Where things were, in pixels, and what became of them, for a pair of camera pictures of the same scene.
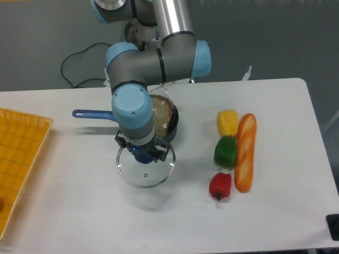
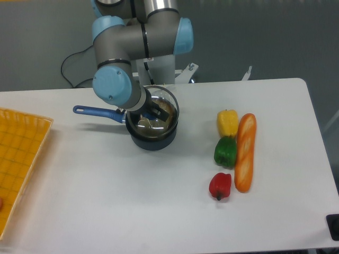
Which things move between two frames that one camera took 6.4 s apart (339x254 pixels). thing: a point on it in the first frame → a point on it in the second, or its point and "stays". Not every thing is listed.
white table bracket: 247,75 stays
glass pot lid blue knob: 150,175 → 149,127
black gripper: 158,147 → 150,106
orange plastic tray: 23,137 stays
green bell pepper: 225,152 stays
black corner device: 332,221 stays
